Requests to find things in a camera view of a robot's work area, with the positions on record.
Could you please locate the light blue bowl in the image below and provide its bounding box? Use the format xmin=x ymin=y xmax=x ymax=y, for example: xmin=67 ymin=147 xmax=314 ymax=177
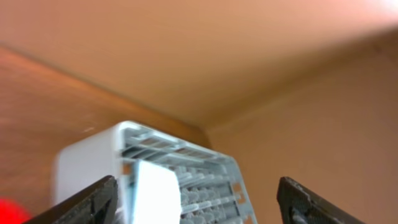
xmin=129 ymin=160 xmax=182 ymax=224

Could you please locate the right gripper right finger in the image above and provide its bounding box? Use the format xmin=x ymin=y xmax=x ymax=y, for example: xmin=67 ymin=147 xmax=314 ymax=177
xmin=277 ymin=177 xmax=364 ymax=224

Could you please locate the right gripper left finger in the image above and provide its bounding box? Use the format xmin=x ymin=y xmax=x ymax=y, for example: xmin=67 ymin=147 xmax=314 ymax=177
xmin=24 ymin=175 xmax=118 ymax=224

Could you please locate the red serving tray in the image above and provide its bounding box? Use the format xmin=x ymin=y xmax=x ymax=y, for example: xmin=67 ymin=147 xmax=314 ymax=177
xmin=0 ymin=199 xmax=32 ymax=224

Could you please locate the grey dishwasher rack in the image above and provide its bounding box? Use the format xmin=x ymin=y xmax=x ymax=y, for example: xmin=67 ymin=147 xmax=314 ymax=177
xmin=53 ymin=121 xmax=256 ymax=223

